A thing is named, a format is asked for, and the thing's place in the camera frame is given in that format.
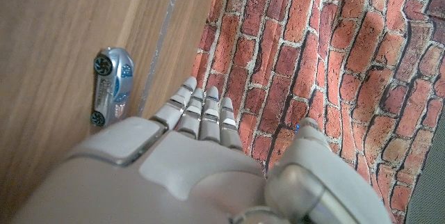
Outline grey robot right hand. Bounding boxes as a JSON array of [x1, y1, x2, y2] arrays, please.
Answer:
[[10, 75, 394, 224]]

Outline red brick print backdrop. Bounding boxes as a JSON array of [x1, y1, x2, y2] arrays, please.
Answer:
[[190, 0, 445, 224]]

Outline silver blue toy car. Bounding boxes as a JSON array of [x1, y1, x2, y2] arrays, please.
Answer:
[[90, 46, 136, 127]]

